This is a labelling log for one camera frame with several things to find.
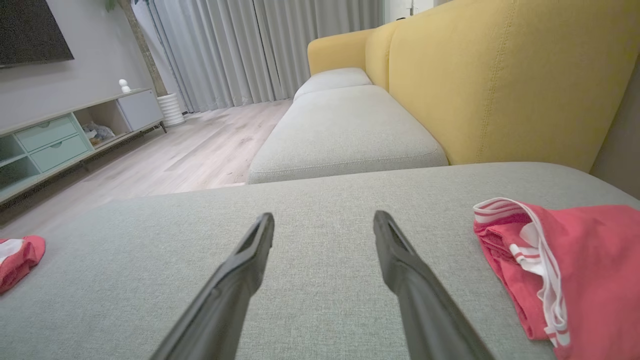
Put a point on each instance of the small grey sofa seat cushion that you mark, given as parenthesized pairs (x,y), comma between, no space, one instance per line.
(332,77)

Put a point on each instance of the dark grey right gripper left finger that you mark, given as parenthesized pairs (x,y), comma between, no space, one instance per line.
(235,295)

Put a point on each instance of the red garment with striped trim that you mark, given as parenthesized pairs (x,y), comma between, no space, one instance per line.
(600,270)

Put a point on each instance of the deep mint cabinet drawer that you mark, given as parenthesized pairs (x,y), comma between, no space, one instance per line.
(60,152)

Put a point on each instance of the shallow mint cabinet drawer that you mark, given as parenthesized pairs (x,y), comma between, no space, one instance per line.
(47,134)

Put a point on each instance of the grey and mint TV cabinet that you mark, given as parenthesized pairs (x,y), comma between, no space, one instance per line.
(105,114)

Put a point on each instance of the small white figurine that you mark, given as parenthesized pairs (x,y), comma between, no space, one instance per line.
(123,84)

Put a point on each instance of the black wall television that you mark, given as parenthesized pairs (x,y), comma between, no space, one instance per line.
(30,30)

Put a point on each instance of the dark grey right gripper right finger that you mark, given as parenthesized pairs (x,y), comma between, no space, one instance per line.
(425,310)

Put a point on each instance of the wide grey sofa seat cushion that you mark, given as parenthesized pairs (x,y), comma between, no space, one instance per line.
(340,135)

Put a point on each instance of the grey plush toy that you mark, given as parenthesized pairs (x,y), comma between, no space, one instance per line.
(97,131)

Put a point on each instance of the large grey sofa chaise cushion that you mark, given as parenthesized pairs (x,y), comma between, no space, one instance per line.
(320,200)

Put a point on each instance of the grey curtain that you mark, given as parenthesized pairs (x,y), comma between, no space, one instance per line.
(225,50)

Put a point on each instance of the yellow sofa backrest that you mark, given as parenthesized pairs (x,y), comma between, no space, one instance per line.
(500,75)

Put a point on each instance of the grey cabinet door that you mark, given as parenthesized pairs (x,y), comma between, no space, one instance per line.
(140,110)

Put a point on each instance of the white ribbed planter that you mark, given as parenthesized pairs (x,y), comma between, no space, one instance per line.
(171,110)

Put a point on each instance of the red garment with white panel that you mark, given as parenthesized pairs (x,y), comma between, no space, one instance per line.
(27,255)

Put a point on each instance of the brown plant trunk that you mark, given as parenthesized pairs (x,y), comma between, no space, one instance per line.
(142,50)

